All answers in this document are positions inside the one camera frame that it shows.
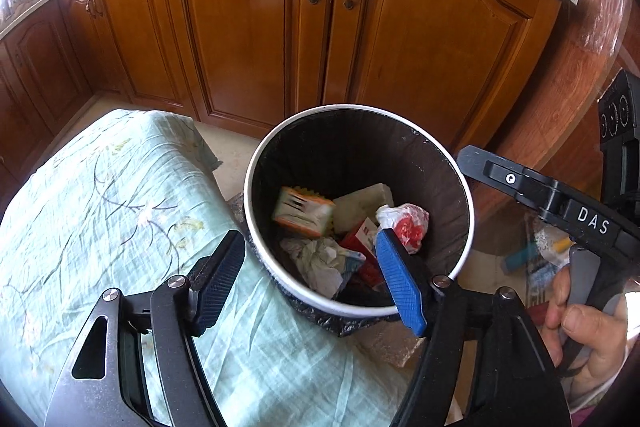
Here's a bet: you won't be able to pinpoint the brown wooden kitchen cabinets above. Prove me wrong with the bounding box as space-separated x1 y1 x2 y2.
1 0 563 200

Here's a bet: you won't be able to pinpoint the light green floral tablecloth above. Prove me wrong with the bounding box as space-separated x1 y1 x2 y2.
1 109 411 426

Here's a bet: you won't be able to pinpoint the grey paper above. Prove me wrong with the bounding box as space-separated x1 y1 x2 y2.
280 237 367 299

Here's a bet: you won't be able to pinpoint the green drink carton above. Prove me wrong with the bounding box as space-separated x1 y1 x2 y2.
333 183 394 234

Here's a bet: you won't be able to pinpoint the red white wrapper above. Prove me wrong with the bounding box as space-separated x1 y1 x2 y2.
375 204 430 255

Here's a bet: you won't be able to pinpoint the orange white small box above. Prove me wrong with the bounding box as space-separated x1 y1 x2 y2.
272 187 335 239

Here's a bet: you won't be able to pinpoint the person's right hand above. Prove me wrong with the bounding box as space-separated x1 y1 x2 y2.
540 265 631 410

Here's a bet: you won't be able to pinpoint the white bin with black liner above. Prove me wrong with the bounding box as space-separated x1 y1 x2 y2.
244 104 475 337

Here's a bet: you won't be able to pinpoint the red white milk carton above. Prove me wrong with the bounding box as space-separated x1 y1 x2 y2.
340 218 384 291

